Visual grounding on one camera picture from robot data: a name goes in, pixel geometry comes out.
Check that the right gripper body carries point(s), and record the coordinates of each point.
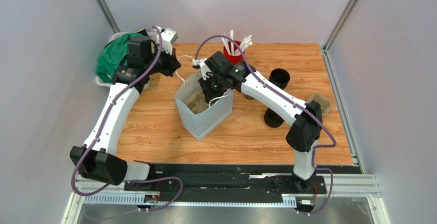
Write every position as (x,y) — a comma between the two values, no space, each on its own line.
(210,89)

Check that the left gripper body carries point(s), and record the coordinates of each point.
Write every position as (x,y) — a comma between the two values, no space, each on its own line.
(164,64)

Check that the white paper bag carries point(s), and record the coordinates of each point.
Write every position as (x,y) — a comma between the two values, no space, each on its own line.
(201,117)

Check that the stack of black cups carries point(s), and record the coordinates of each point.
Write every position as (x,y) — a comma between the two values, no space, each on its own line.
(279,77)

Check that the stack of black lids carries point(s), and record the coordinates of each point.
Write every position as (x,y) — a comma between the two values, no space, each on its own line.
(272,119)

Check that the single cardboard cup carrier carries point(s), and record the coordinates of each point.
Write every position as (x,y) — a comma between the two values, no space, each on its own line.
(197,103)

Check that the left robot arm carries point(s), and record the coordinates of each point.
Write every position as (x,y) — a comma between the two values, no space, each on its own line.
(96,159)

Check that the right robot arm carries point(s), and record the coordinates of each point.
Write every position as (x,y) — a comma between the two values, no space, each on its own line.
(304,119)

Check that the white plastic bin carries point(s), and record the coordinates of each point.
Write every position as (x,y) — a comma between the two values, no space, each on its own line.
(150,36)

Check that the red straw cup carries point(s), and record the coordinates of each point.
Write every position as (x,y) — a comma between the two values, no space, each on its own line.
(231,53)

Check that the white wrapped straws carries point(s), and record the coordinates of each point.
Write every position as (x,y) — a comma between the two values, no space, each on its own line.
(244,44)

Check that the green cloth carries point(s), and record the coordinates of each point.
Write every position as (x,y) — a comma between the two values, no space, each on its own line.
(111,58)

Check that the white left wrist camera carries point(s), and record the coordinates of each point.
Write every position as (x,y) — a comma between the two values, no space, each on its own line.
(168,37)

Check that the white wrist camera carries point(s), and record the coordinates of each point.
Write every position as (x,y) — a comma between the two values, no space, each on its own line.
(202,66)
(168,37)

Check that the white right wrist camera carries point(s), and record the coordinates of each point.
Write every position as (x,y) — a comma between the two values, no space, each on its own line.
(202,66)

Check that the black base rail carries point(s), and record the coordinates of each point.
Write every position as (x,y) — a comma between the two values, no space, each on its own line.
(236,185)

